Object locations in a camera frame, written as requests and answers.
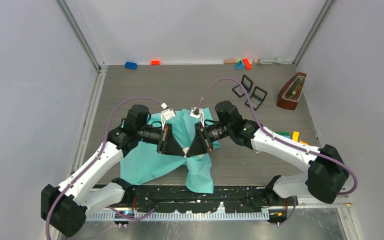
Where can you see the black brooch display case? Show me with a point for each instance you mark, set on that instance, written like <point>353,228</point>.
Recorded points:
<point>257,98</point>

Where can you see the stacked green blue grey bricks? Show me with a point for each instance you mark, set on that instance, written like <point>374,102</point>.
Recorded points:
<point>284,134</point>

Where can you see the teal toy block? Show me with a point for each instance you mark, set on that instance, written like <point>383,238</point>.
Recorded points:
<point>239,65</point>

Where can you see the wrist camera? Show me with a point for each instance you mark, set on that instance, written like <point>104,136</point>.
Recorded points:
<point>198,113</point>
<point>166,114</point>

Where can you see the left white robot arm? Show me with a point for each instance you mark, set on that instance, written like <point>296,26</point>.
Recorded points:
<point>67,205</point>

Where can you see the small orange toy brick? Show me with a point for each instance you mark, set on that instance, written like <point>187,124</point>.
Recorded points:
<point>155,62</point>

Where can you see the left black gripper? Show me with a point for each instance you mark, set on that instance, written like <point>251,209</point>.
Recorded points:
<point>167,144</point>

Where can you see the blue toy brick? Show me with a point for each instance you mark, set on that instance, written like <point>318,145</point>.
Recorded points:
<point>130,65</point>

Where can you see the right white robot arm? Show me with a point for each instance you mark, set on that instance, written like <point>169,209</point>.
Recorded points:
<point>323,170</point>

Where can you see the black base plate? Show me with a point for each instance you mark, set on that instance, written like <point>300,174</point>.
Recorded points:
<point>171,198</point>

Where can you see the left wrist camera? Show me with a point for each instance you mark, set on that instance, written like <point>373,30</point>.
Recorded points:
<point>166,114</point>

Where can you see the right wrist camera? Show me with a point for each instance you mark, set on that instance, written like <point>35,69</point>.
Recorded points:
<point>198,113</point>

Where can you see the orange-red toy brick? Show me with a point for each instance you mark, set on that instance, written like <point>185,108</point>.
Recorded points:
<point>247,63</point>

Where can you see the wooden toy block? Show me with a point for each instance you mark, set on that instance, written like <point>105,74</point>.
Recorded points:
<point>231,61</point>

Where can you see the yellow arch toy block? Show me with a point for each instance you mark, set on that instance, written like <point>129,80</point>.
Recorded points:
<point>296,136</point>

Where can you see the brown wooden metronome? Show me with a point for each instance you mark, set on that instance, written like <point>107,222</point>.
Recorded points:
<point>289,95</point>

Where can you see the colourful stacked toy blocks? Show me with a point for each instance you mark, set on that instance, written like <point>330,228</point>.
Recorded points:
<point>304,143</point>

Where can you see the silver round brooch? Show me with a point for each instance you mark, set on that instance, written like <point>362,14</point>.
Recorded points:
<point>185,150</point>

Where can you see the black case with gold brooch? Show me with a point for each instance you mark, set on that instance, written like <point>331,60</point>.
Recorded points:
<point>245,86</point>

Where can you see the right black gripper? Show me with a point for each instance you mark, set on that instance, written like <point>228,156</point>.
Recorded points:
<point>201,143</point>

